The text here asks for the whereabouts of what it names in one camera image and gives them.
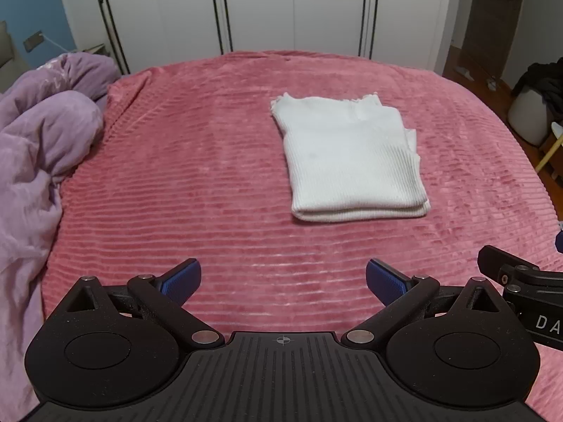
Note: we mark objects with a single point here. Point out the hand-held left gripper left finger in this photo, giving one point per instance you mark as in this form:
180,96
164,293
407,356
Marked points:
182,281

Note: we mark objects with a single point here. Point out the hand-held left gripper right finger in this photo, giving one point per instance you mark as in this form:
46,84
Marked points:
385,281

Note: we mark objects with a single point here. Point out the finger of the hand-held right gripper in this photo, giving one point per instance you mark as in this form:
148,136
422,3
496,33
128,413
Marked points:
560,239
495,261

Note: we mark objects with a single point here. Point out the white ribbed knit top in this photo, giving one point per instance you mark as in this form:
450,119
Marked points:
352,158

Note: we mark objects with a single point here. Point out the yellow chair leg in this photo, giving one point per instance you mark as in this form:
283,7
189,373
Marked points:
550,151

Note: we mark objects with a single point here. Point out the pink ribbed fleece blanket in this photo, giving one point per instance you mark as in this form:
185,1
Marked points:
198,162

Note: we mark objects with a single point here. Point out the white round bin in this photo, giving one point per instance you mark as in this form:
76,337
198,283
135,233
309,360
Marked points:
530,114

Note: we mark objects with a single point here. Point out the dark clothing pile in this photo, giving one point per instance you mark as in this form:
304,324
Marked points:
543,81

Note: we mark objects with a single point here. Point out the grey slipper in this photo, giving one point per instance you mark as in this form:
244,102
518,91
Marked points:
465,73
492,83

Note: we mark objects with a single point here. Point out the purple duvet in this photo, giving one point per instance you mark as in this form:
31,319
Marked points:
39,140

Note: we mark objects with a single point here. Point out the brown wooden door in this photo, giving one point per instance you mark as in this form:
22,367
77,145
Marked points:
492,17

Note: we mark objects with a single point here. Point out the olive padded headboard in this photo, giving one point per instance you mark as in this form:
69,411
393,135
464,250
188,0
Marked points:
8,57

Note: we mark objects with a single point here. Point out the white wardrobe with black stripes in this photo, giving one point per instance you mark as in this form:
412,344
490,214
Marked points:
286,4

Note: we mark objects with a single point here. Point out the grey wall socket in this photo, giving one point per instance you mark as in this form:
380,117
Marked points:
33,41

